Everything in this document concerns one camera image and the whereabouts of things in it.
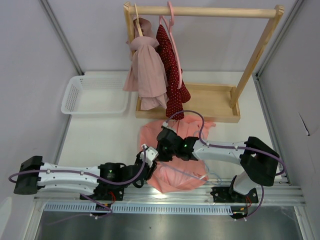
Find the red polka dot garment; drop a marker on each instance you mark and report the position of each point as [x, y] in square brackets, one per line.
[176, 96]

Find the white plastic basket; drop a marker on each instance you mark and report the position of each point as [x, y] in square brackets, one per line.
[95, 95]

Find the salmon pink skirt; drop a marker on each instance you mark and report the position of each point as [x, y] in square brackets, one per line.
[148, 133]

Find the white slotted cable duct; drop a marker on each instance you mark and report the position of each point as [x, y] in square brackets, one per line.
[135, 208]

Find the wooden clothes rack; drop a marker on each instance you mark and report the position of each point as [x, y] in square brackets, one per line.
[222, 97]

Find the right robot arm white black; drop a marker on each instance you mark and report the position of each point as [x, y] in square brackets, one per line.
[258, 160]

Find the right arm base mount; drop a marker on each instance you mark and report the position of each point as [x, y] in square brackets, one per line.
[222, 194]

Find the light blue wire hanger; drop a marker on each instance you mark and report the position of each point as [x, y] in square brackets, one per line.
[185, 171]

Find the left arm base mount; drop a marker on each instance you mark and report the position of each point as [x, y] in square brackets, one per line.
[108, 193]

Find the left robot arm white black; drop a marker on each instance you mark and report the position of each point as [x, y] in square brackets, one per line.
[97, 181]

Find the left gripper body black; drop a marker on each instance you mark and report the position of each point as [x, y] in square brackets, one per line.
[150, 169]

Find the wooden hanger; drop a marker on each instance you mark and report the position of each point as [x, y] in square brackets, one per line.
[137, 22]

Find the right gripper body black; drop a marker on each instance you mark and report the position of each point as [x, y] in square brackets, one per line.
[166, 154]

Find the pink plastic hanger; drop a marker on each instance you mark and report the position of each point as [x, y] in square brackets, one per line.
[169, 27]

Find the dusty pink hanging garment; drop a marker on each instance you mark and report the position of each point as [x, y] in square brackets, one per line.
[147, 74]

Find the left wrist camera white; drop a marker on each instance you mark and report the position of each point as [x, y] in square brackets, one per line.
[148, 154]

